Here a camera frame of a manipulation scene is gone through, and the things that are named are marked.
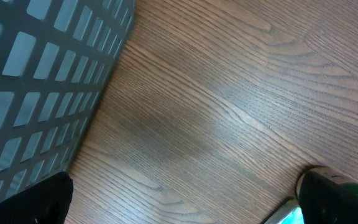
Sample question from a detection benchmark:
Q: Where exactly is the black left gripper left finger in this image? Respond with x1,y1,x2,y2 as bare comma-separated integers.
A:
0,172,73,224

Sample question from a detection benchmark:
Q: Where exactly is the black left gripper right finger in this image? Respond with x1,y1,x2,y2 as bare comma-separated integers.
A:
298,171,358,224

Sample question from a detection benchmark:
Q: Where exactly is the green lid jar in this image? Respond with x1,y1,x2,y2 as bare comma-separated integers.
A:
309,166,358,195

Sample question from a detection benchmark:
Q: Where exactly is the blue Kleenex tissue pack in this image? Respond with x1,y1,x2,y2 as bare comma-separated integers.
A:
264,199,305,224

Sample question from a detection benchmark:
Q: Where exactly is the grey plastic basket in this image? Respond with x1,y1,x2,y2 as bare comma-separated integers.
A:
0,0,135,202

